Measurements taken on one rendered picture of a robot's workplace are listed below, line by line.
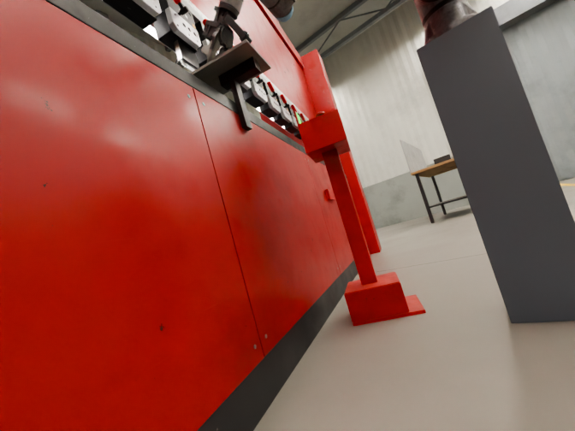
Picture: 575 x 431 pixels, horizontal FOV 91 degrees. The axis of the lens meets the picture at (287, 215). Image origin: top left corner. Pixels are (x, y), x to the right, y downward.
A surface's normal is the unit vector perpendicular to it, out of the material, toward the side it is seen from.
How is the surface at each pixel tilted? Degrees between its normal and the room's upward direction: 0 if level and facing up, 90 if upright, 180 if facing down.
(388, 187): 90
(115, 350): 90
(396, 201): 90
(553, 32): 90
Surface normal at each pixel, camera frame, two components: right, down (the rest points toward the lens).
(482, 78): -0.58, 0.09
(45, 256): 0.89, -0.29
